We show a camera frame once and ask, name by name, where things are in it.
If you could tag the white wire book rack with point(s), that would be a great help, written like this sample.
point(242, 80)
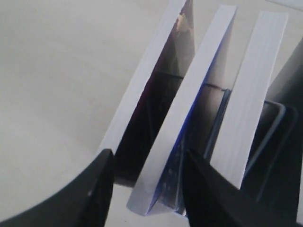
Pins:
point(264, 180)

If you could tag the blue moon cover book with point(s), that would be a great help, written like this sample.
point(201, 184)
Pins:
point(184, 113)

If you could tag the grey white cat book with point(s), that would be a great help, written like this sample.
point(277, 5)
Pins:
point(243, 111)

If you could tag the dark grey Rashomon book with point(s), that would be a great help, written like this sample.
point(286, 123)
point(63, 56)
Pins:
point(147, 99)

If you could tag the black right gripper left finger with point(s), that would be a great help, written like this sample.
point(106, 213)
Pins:
point(84, 202)

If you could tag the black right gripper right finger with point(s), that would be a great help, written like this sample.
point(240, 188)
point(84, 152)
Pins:
point(211, 201)

